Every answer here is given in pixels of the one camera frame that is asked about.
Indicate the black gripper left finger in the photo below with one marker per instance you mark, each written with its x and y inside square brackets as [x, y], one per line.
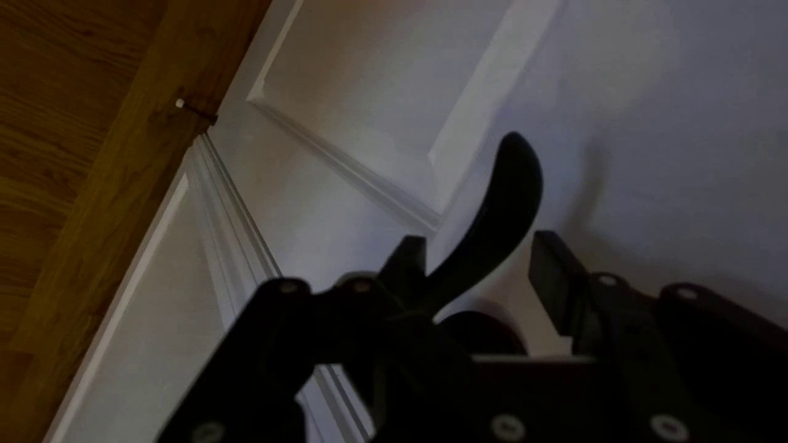
[249, 387]

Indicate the door stop on baseboard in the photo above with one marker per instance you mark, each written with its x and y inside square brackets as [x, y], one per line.
[180, 104]

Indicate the white panelled door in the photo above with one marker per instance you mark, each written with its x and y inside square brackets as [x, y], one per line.
[658, 126]

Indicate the black lever door handle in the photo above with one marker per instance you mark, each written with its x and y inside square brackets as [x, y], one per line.
[498, 226]

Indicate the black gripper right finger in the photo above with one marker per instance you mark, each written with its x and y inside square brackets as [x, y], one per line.
[688, 361]

